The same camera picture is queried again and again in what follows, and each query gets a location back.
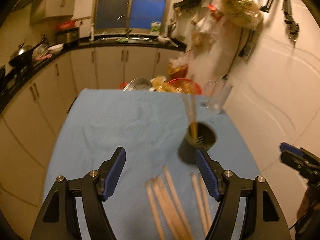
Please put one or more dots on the window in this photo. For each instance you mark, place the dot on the window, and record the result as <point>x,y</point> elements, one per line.
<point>129,14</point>

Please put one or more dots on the steel toaster box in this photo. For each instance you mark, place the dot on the steel toaster box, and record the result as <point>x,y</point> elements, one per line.
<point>67,36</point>

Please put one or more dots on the metal steamer pan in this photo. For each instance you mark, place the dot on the metal steamer pan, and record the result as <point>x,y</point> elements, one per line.
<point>138,84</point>

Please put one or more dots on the yellow plastic bag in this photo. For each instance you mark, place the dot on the yellow plastic bag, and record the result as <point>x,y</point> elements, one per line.
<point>160,84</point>

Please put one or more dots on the blue towel table cloth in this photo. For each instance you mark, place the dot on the blue towel table cloth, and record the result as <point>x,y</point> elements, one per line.
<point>150,127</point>

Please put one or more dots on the black wok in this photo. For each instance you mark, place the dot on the black wok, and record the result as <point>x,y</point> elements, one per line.
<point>23,55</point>

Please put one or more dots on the hanging plastic bag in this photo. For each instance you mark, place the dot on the hanging plastic bag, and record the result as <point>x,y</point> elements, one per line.
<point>244,13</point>

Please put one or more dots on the green detergent bottle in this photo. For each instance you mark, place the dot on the green detergent bottle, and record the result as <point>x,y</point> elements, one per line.
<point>155,27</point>

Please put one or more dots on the white bowl on counter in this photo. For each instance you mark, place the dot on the white bowl on counter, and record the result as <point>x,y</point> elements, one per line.
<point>55,49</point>

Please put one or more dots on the black utensil holder cup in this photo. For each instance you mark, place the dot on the black utensil holder cup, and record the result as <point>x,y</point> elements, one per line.
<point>206,138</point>

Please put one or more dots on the red plastic basin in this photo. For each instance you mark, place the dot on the red plastic basin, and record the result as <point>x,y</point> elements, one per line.
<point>186,85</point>

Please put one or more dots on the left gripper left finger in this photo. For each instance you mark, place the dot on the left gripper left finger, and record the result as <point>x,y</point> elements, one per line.
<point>58,218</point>

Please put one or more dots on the wooden chopstick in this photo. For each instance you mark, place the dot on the wooden chopstick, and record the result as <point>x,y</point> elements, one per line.
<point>169,211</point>
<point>188,109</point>
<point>199,202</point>
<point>177,202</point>
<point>194,122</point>
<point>154,211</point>
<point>205,202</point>

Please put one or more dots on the red basket on toaster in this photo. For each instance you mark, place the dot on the red basket on toaster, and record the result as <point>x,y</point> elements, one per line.
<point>65,25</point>

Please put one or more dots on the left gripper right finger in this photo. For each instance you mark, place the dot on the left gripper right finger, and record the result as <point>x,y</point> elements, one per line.
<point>263,217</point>

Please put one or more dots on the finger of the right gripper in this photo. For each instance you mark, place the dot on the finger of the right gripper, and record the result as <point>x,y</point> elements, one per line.
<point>306,163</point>
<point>297,149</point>

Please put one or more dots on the clear glass pitcher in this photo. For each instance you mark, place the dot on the clear glass pitcher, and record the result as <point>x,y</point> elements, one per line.
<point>215,94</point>

